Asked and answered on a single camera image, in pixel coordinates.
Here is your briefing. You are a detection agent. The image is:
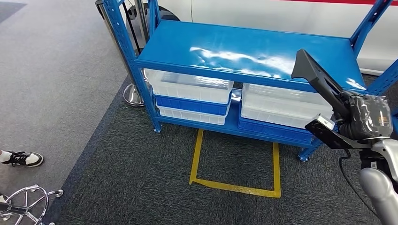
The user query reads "chrome chair base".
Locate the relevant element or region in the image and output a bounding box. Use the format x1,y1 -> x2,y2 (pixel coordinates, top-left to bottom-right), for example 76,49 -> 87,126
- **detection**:
0,185 -> 64,225

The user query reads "yellow floor tape square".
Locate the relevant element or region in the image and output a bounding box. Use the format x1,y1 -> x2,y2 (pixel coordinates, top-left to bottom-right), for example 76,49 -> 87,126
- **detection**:
189,128 -> 282,198

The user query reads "blue metal shelf rack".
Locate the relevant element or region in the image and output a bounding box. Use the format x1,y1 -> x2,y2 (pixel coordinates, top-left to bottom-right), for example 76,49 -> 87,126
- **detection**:
102,0 -> 398,163

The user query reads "clear plastic storage bin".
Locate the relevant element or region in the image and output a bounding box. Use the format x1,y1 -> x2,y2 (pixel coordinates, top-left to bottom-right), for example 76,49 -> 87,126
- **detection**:
144,68 -> 234,105
156,105 -> 229,126
241,83 -> 334,129

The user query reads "person's shoe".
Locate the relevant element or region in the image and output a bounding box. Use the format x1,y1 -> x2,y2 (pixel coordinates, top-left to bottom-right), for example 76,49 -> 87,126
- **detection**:
0,150 -> 44,168

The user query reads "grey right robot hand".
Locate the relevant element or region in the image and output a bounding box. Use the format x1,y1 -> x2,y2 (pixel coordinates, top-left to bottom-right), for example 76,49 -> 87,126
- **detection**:
334,90 -> 393,139

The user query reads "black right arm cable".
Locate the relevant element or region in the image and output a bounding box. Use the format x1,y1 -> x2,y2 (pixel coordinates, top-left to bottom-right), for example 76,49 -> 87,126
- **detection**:
339,149 -> 378,218

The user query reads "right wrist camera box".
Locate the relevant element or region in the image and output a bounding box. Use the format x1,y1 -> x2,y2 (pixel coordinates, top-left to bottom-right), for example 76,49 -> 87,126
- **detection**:
305,114 -> 383,150

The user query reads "white car with red stripe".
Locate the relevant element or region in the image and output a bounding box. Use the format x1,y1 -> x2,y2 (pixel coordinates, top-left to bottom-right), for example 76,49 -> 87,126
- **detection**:
127,0 -> 398,77

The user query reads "chrome stanchion post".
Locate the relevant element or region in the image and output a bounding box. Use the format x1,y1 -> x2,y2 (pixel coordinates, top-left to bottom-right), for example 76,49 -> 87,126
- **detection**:
134,0 -> 151,47
94,0 -> 146,108

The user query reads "black plastic panel part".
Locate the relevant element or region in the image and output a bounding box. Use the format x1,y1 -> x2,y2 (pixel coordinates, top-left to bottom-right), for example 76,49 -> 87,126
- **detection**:
291,48 -> 353,120

